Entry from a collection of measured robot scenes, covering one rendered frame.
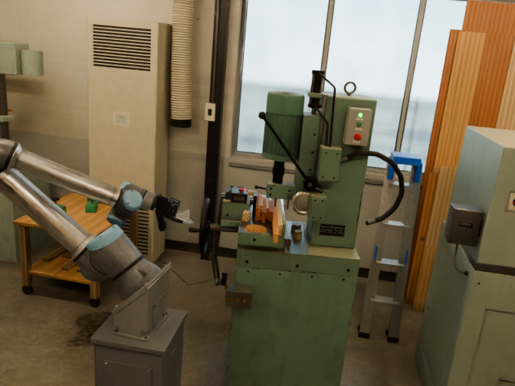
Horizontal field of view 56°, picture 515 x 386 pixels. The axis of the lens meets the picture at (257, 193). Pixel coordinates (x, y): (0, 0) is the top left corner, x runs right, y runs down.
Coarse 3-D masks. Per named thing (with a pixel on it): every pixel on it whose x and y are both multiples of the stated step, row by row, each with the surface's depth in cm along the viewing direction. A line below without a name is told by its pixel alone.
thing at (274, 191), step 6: (270, 186) 233; (276, 186) 233; (282, 186) 233; (288, 186) 233; (294, 186) 233; (270, 192) 234; (276, 192) 234; (282, 192) 234; (276, 198) 238; (282, 198) 235
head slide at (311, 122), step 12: (312, 108) 225; (312, 120) 220; (300, 132) 227; (312, 132) 222; (300, 144) 224; (312, 144) 223; (300, 156) 225; (312, 156) 225; (312, 168) 227; (300, 180) 229
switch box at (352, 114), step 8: (352, 112) 209; (360, 112) 209; (368, 112) 209; (352, 120) 210; (360, 120) 210; (368, 120) 210; (352, 128) 211; (368, 128) 211; (344, 136) 215; (352, 136) 212; (368, 136) 212; (352, 144) 213; (360, 144) 213
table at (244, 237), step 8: (224, 224) 238; (232, 224) 238; (240, 224) 225; (264, 224) 228; (240, 232) 216; (248, 232) 217; (256, 232) 217; (272, 232) 219; (240, 240) 217; (248, 240) 217; (256, 240) 217; (264, 240) 217; (272, 240) 217; (280, 240) 217
